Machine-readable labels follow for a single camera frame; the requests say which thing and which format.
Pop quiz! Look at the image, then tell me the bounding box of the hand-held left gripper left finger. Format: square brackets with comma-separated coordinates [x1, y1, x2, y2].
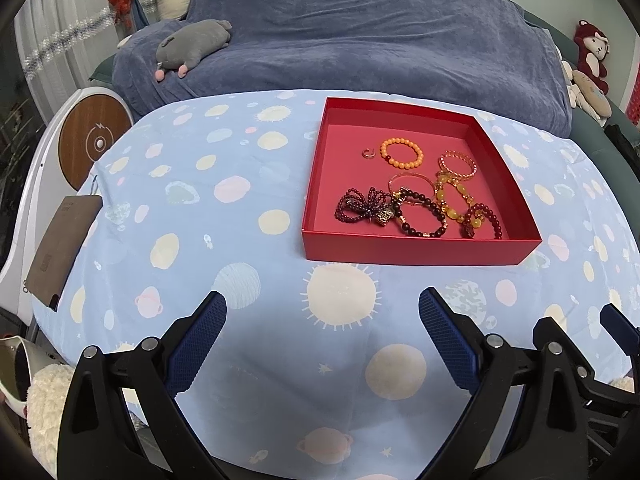
[57, 290, 228, 480]

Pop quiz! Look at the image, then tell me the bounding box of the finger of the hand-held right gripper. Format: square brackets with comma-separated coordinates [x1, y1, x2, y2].
[572, 362, 631, 411]
[600, 304, 640, 363]

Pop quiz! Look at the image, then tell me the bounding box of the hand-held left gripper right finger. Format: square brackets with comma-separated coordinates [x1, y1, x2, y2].
[419, 287, 601, 480]

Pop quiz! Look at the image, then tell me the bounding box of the red cardboard box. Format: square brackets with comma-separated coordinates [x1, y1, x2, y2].
[300, 96, 543, 266]

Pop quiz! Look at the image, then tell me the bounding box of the dark red bead bracelet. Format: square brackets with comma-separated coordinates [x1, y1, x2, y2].
[461, 202, 503, 240]

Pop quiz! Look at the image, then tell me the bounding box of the dark brown bead bracelet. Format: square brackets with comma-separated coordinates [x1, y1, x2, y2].
[392, 187, 447, 239]

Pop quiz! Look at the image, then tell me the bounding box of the yellow bead bracelet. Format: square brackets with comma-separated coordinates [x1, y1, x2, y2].
[434, 172, 486, 226]

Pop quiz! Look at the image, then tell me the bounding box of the purple multi-loop bead bracelet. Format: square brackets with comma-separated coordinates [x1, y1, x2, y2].
[334, 186, 388, 225]

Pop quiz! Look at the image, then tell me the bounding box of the gold bangle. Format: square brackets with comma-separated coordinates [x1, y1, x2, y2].
[389, 172, 436, 206]

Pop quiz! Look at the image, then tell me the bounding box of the light blue planet-print sheet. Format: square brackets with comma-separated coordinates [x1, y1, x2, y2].
[32, 89, 640, 480]

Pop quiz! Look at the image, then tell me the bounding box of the white fluffy cloth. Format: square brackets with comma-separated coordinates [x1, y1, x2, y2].
[25, 364, 76, 466]

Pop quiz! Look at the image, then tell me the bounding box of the silver appliance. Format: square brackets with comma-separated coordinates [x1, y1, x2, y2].
[0, 335, 63, 416]

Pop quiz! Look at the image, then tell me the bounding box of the green sofa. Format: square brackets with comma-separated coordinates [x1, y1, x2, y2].
[570, 105, 640, 201]

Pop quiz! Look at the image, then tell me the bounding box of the cream plush toy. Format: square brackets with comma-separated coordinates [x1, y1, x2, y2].
[560, 60, 613, 128]

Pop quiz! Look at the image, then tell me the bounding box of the white device with wooden disc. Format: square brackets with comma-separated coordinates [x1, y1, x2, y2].
[0, 85, 136, 311]

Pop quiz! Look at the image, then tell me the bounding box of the red plush toy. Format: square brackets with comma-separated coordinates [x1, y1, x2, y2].
[572, 20, 612, 96]

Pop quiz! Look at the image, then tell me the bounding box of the grey plush toy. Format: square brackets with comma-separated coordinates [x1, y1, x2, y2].
[154, 19, 233, 82]

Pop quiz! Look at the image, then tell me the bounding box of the dark blue blanket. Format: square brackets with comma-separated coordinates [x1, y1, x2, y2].
[111, 0, 573, 138]

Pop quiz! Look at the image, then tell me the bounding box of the white curtain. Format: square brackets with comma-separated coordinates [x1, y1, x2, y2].
[12, 0, 151, 126]

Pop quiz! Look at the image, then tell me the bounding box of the red bow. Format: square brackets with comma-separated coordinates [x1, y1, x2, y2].
[107, 0, 138, 28]

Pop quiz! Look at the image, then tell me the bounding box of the gold chain bracelet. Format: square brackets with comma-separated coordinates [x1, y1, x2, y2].
[438, 150, 477, 179]

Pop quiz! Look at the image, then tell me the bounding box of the orange bead bracelet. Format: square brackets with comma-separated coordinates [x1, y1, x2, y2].
[379, 137, 425, 168]

